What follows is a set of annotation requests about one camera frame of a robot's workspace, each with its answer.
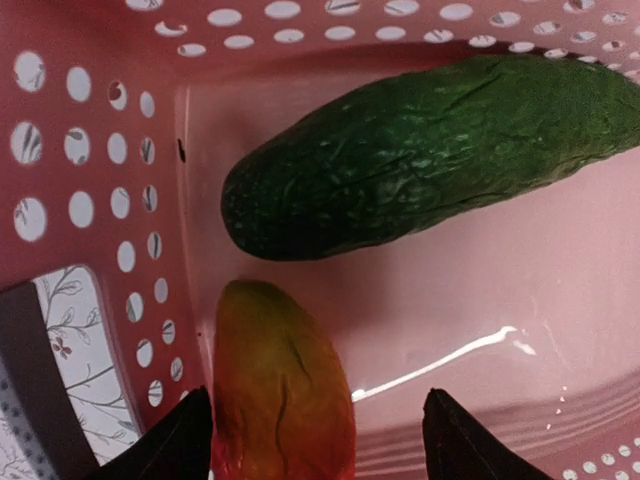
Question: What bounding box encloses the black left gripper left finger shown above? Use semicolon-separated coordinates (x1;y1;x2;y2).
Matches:
87;386;213;480

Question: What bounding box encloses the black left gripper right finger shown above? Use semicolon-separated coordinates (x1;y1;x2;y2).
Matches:
422;388;551;480

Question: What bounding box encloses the orange red pepper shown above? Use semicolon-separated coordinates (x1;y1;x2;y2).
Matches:
212;279;356;479

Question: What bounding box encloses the floral tablecloth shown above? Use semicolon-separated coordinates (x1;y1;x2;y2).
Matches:
1;265;140;479

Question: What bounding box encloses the green cucumber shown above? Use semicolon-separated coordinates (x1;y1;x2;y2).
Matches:
221;55;639;261

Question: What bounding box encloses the pink plastic basket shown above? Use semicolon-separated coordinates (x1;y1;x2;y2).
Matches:
1;1;639;479

